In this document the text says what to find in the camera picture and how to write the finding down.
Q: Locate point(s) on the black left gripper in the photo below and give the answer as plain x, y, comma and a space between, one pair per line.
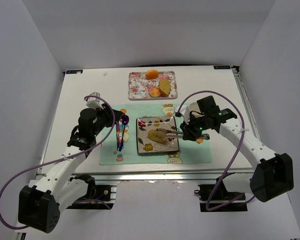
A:
117, 116

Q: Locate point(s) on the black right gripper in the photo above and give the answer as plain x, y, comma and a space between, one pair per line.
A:
188, 131

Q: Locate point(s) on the herb bread slice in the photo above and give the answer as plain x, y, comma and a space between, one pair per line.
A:
157, 136
164, 87

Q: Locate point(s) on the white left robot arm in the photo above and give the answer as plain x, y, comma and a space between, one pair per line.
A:
40, 206

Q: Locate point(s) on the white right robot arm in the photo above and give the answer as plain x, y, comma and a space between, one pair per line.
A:
272, 172

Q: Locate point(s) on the light green mug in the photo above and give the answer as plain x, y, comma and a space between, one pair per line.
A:
194, 110

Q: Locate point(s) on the iridescent table knife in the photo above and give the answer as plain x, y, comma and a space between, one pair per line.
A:
118, 139

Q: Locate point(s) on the purple spoon upper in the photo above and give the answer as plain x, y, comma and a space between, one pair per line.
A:
124, 116

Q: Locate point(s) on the purple spoon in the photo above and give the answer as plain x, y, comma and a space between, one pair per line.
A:
124, 123
124, 116

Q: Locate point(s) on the purple spoon lower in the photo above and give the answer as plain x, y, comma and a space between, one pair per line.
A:
124, 123

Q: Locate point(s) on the square floral ceramic plate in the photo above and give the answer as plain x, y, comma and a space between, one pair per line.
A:
146, 146

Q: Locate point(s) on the left corner table label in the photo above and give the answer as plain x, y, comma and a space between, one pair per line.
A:
74, 71

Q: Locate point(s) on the corner table label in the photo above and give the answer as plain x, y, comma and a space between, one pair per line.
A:
74, 71
222, 67

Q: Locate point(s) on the small round bun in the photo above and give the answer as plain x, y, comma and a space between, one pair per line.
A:
154, 92

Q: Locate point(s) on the floral rectangular tray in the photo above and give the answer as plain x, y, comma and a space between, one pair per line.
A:
139, 86

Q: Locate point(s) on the orange round bun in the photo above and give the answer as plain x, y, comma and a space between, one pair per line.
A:
152, 74

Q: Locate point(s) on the right corner table label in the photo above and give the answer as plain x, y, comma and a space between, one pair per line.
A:
222, 67

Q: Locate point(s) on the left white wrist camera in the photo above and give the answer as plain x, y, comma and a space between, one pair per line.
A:
93, 101

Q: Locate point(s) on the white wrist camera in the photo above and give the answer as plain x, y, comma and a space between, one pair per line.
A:
183, 111
93, 101

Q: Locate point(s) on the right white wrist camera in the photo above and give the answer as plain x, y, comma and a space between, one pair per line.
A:
183, 111

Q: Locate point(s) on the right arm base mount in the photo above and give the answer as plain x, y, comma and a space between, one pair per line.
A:
203, 192

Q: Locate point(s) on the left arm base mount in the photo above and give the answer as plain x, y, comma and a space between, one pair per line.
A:
99, 196

